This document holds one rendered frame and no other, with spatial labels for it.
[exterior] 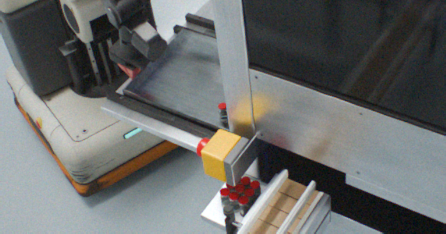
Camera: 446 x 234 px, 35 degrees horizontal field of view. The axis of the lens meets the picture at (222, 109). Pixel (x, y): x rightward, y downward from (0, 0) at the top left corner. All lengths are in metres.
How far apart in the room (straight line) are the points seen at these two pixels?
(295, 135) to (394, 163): 0.20
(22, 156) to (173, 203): 0.70
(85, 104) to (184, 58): 0.91
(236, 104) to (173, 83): 0.41
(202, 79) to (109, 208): 1.04
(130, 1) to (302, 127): 0.49
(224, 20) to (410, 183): 0.43
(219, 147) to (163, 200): 1.28
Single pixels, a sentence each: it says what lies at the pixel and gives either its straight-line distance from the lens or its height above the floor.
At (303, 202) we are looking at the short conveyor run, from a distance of 1.35.
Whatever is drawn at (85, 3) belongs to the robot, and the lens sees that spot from 2.22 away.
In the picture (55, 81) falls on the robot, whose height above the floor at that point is 0.35.
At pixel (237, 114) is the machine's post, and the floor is 1.07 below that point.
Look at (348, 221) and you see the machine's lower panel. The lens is 1.45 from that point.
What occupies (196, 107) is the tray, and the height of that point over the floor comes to 0.88.
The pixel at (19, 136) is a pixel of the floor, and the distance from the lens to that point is 3.05.
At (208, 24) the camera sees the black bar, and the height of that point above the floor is 0.90.
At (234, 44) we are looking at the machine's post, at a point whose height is 1.25.
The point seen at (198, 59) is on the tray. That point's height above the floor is 0.88.
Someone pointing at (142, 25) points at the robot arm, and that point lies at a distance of 1.57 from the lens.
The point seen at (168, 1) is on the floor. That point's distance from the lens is 3.54.
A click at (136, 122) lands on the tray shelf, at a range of 1.67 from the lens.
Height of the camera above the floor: 2.05
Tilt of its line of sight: 45 degrees down
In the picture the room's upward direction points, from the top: 9 degrees counter-clockwise
